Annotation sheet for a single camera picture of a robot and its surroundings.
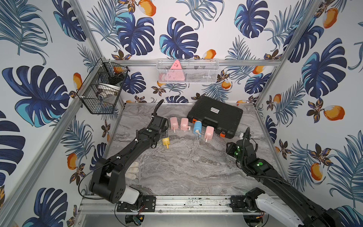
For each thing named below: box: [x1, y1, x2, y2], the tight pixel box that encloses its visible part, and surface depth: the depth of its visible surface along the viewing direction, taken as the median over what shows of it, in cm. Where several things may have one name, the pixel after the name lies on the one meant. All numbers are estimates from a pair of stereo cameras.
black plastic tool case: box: [186, 95, 244, 139], surface depth 106 cm
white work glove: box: [124, 161, 140, 180], surface depth 87 cm
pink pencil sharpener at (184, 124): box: [180, 117, 191, 132], surface depth 102 cm
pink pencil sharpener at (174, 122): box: [169, 116, 179, 133], surface depth 103 cm
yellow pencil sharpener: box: [162, 137, 171, 149], surface depth 94 cm
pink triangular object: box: [167, 59, 186, 81], surface depth 92 cm
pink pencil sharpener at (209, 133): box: [204, 125, 215, 143], surface depth 99 cm
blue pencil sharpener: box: [193, 120, 203, 138], surface depth 101 cm
